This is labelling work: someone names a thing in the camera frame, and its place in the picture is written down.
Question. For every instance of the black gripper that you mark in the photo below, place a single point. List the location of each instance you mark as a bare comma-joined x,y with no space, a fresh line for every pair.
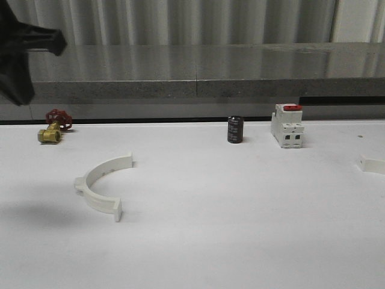
16,39

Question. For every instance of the white curved pipe clamp half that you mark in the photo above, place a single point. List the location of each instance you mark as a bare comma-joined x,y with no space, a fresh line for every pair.
98,202

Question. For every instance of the brass valve red handwheel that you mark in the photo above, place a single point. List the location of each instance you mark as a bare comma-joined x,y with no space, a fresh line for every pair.
58,121

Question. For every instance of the black cylindrical capacitor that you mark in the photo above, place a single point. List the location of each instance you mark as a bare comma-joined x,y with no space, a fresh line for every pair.
235,129

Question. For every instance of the grey stone countertop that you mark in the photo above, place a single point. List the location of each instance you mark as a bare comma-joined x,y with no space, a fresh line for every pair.
308,73

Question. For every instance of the white circuit breaker red switch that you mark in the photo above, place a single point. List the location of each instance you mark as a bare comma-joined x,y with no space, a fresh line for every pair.
286,126

